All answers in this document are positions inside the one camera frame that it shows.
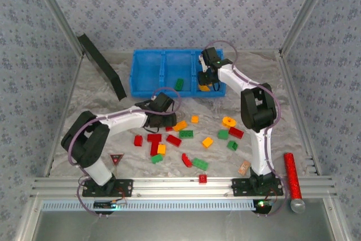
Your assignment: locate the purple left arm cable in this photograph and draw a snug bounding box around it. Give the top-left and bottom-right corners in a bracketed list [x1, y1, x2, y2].
[68, 87, 182, 219]

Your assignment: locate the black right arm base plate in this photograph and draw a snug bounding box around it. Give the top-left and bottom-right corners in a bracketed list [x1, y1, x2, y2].
[231, 178, 284, 196]

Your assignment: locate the long red lego brick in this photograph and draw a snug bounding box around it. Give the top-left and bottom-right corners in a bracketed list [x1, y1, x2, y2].
[228, 126, 245, 139]
[166, 134, 182, 148]

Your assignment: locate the black flat board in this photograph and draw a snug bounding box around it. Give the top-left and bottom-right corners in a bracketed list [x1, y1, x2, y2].
[77, 33, 127, 102]

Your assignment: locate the aluminium side rail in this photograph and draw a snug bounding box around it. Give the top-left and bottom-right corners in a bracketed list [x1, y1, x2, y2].
[43, 54, 85, 177]
[278, 50, 322, 176]

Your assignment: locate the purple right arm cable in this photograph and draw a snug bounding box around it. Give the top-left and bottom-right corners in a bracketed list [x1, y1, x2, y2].
[204, 40, 288, 218]

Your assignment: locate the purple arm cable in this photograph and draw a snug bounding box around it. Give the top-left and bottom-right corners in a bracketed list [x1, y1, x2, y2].
[68, 87, 182, 219]
[204, 40, 288, 218]

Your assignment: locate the red glitter toy microphone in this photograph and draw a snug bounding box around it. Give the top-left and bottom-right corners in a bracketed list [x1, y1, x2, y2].
[283, 152, 307, 215]

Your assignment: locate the long orange lego brick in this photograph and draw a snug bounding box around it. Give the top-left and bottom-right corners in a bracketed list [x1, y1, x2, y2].
[173, 120, 188, 132]

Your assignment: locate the pale blue slotted cable duct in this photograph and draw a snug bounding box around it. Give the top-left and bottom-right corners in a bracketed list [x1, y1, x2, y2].
[41, 199, 255, 212]

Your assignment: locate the blue three-compartment plastic bin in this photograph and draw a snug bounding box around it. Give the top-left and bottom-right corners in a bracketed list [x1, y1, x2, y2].
[130, 49, 227, 98]

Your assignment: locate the red triangular toy sign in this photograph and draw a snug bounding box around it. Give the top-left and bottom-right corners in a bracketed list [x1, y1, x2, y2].
[109, 153, 125, 174]

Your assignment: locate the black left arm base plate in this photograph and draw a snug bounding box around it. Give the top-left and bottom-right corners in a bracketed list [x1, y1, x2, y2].
[82, 178, 134, 198]

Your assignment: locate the tan brick-pattern block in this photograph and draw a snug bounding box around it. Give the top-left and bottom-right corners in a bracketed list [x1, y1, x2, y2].
[237, 160, 252, 176]

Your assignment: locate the aluminium frame post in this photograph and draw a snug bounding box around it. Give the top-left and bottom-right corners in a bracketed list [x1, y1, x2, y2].
[278, 0, 337, 55]
[28, 0, 87, 58]

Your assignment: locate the red sloped lego brick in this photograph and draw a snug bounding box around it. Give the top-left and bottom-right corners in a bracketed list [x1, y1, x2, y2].
[181, 153, 193, 168]

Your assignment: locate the aluminium frame rail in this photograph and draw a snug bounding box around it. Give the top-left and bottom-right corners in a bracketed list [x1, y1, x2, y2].
[29, 176, 338, 199]

